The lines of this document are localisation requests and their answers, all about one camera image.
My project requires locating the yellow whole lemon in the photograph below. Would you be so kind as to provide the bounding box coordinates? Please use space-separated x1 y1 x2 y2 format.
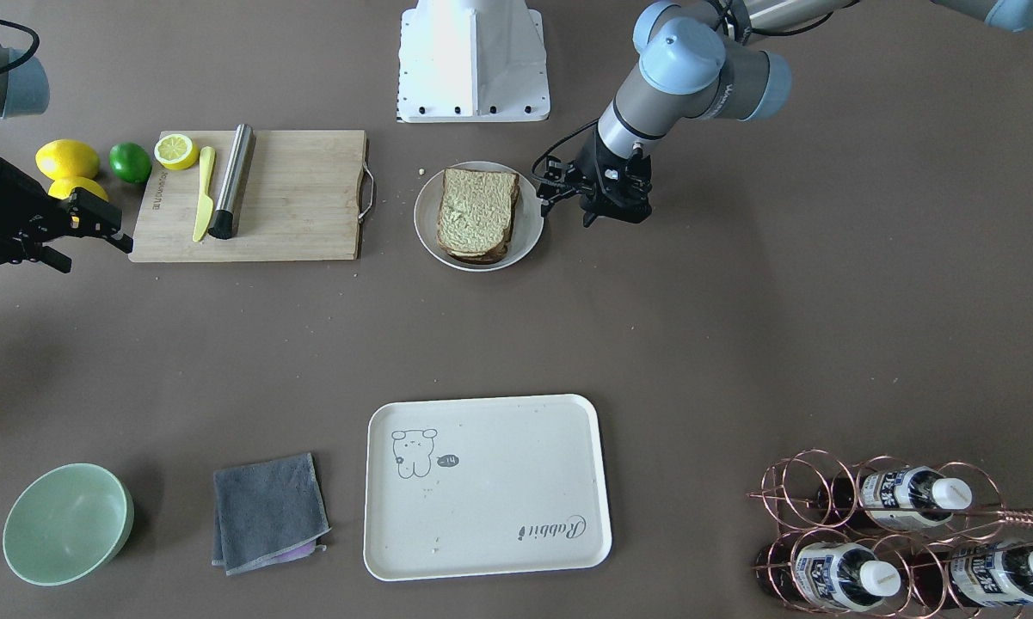
45 175 114 214
34 138 101 180

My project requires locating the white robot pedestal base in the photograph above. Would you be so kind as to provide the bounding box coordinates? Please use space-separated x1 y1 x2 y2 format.
396 1 551 123

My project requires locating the green lime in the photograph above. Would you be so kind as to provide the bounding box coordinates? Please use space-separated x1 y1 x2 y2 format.
108 142 153 185

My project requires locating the tea bottle white cap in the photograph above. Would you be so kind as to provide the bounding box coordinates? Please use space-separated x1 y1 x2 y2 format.
809 466 974 534

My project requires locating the copper wire bottle rack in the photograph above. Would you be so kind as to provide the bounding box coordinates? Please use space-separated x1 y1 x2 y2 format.
753 450 1033 618

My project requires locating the bread slice under egg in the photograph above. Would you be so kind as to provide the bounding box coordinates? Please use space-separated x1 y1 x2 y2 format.
440 242 509 264

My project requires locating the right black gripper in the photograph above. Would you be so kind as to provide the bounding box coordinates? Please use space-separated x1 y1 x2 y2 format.
0 157 134 273

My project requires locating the cream rabbit tray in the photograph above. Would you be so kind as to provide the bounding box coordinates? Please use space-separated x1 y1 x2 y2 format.
362 393 613 581

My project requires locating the steel muddler black tip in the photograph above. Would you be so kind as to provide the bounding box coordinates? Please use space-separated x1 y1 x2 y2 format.
208 123 255 240

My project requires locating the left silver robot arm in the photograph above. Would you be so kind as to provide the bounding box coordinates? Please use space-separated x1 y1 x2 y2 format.
532 1 849 226

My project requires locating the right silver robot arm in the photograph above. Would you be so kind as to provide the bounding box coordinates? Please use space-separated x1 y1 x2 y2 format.
0 17 134 273

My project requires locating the mint green bowl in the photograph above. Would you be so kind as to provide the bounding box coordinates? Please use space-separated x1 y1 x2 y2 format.
2 463 135 586

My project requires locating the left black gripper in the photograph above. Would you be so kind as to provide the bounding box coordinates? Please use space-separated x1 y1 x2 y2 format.
533 129 653 229

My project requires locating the yellow plastic knife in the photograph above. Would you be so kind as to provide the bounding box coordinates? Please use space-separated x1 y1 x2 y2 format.
191 146 216 242

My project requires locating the wooden cutting board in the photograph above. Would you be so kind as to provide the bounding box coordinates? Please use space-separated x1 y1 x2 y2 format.
130 130 368 264

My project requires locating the halved lemon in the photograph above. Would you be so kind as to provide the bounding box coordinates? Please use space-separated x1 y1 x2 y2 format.
153 133 200 171

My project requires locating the grey folded cloth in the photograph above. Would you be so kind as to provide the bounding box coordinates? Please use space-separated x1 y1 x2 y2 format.
211 453 331 576

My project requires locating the white round plate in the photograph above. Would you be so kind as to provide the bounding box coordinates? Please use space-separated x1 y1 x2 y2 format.
414 172 544 272

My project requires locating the bread slice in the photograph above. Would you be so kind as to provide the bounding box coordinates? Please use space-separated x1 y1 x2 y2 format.
440 242 509 264
438 168 520 251

